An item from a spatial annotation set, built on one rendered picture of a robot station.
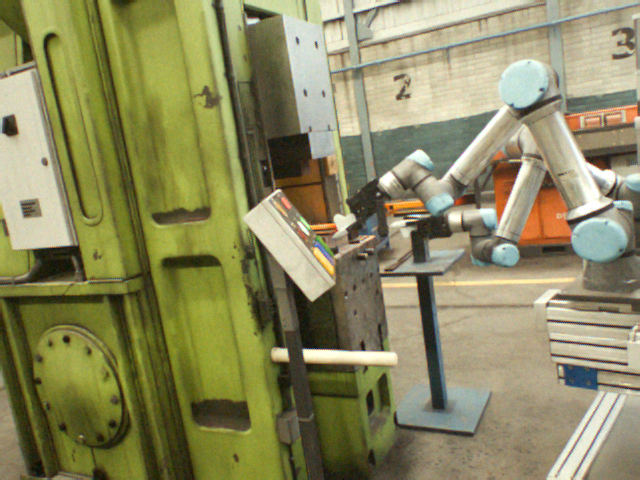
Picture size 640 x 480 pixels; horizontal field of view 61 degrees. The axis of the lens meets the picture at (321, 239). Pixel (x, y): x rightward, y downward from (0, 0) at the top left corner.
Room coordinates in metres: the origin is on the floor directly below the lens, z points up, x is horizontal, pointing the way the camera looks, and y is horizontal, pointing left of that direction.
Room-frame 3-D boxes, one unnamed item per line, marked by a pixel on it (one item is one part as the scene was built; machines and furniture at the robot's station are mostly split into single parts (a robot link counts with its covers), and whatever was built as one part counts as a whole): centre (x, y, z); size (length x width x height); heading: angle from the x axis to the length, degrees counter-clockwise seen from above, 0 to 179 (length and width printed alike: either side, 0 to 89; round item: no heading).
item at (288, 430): (1.81, 0.21, 0.36); 0.09 x 0.07 x 0.12; 152
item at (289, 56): (2.20, 0.11, 1.56); 0.42 x 0.39 x 0.40; 62
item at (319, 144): (2.17, 0.13, 1.32); 0.42 x 0.20 x 0.10; 62
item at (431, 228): (1.91, -0.40, 0.97); 0.12 x 0.08 x 0.09; 62
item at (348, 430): (2.22, 0.11, 0.23); 0.55 x 0.37 x 0.47; 62
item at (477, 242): (1.82, -0.55, 0.88); 0.11 x 0.08 x 0.11; 10
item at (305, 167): (2.21, 0.15, 1.24); 0.30 x 0.07 x 0.06; 62
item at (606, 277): (1.43, -0.77, 0.87); 0.15 x 0.15 x 0.10
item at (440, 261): (2.42, -0.44, 0.73); 0.40 x 0.30 x 0.02; 151
